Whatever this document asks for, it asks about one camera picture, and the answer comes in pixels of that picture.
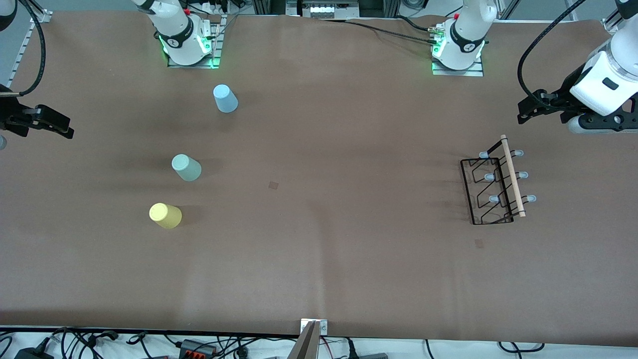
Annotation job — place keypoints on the brown table cover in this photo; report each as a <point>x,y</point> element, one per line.
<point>398,289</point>

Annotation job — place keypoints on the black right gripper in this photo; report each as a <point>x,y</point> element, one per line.
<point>11,118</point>

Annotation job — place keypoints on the yellow plastic cup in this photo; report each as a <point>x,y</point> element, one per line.
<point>167,215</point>

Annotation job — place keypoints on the white power strip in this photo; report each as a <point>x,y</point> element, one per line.
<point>212,7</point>

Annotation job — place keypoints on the light blue plastic cup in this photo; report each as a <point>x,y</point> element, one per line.
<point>225,99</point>

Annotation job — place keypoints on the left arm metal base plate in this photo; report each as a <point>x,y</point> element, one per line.
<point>473,72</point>

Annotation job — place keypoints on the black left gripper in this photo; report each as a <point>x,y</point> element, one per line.
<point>566,93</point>

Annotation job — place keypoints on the mint green plastic cup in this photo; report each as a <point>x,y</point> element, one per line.
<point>187,168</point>

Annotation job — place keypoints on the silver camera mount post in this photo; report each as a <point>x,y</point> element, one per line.
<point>306,346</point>

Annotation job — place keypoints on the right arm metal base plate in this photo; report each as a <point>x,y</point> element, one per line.
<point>217,45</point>

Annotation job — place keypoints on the grey electronics box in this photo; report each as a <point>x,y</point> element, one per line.
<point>324,10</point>

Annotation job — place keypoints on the black power plug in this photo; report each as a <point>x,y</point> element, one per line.
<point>351,349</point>

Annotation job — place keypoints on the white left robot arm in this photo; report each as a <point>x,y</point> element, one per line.
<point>468,30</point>

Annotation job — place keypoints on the black power adapter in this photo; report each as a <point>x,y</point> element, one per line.
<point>32,354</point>

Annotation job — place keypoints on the black orange connector block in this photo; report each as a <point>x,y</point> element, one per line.
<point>197,347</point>

